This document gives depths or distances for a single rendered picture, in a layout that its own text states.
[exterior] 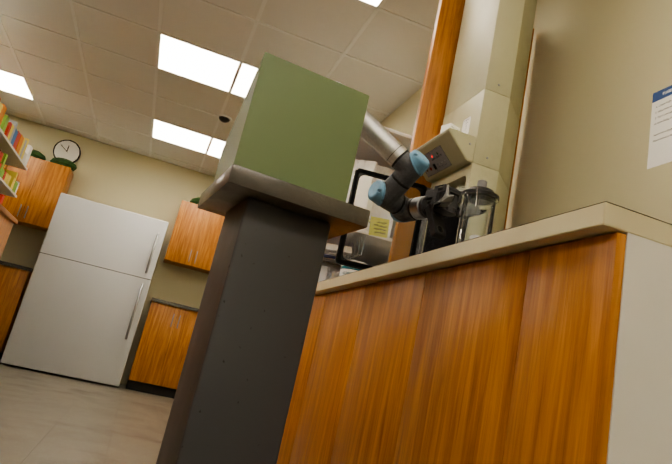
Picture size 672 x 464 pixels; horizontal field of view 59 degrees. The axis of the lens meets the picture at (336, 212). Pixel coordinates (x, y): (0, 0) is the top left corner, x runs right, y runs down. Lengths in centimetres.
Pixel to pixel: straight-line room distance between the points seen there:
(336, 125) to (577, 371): 72
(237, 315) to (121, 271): 549
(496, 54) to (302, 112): 122
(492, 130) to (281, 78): 111
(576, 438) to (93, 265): 604
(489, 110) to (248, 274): 132
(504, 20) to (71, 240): 527
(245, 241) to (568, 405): 68
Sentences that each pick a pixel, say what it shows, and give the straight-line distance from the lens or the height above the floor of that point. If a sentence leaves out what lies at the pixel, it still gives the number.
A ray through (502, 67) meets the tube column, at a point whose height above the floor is 182.
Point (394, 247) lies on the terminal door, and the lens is 234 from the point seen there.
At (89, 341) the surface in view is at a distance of 669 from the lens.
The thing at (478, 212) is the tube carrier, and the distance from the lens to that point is 171.
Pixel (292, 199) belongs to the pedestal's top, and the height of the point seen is 91.
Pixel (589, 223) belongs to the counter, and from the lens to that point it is 107.
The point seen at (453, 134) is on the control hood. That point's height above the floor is 149.
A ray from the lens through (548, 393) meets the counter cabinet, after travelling 111.
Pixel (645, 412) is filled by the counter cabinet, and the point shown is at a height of 63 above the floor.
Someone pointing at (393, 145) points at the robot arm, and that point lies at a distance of 191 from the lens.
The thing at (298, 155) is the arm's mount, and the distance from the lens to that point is 131.
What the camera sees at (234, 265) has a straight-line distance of 125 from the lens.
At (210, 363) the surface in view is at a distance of 124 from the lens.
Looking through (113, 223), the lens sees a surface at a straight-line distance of 678.
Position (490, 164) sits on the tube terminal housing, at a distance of 223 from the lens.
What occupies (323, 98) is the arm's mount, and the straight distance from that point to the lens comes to 138.
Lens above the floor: 58
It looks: 15 degrees up
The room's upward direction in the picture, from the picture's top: 13 degrees clockwise
